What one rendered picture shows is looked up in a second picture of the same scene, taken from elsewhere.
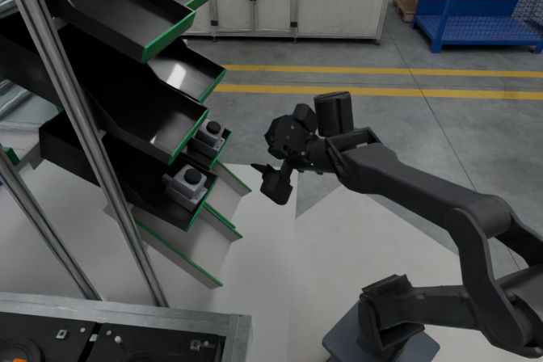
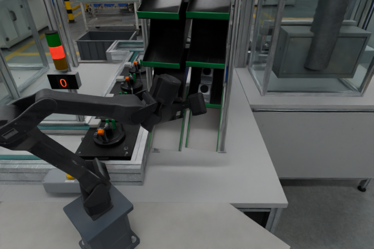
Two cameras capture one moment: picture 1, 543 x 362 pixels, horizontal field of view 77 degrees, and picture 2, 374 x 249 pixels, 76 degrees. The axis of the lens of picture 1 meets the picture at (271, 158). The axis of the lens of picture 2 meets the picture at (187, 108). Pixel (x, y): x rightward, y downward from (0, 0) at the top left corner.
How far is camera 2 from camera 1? 0.79 m
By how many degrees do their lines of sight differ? 66
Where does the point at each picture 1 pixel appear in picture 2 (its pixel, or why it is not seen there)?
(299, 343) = (136, 208)
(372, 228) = not seen: outside the picture
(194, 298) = (163, 158)
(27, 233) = not seen: hidden behind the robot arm
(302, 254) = (198, 209)
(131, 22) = (160, 8)
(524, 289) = (9, 107)
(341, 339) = not seen: hidden behind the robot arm
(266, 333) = (143, 191)
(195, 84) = (205, 60)
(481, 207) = (43, 91)
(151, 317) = (143, 135)
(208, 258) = (165, 140)
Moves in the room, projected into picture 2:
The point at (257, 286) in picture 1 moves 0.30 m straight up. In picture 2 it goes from (171, 184) to (168, 128)
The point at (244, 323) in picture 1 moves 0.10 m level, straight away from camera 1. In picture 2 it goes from (136, 166) to (160, 162)
